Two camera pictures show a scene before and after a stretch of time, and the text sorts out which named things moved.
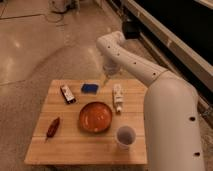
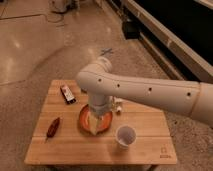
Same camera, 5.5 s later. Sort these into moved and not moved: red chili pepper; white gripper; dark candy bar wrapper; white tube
Moved: white gripper
Not moved: dark candy bar wrapper; red chili pepper; white tube
